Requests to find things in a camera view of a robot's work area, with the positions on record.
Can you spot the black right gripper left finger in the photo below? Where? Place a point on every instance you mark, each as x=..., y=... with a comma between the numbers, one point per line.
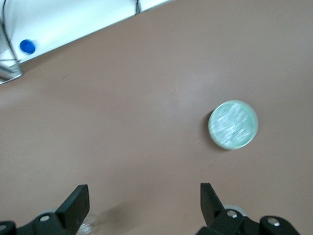
x=73, y=210

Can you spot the pile of clear ice cubes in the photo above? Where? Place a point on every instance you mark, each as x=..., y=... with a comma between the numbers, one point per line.
x=232, y=124

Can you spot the grey metal mount bracket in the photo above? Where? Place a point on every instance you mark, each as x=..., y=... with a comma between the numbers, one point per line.
x=12, y=73

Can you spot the pale green round bowl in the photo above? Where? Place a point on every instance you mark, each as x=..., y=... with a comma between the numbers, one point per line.
x=255, y=123

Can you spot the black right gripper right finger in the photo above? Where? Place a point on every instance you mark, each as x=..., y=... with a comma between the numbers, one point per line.
x=212, y=213

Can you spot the blue bottle cap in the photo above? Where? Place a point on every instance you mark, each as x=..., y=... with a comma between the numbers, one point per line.
x=27, y=46

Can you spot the brown table mat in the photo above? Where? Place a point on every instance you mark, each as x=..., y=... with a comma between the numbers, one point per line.
x=146, y=122

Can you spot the clear stemmed wine glass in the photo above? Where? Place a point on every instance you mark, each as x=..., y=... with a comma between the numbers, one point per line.
x=89, y=224

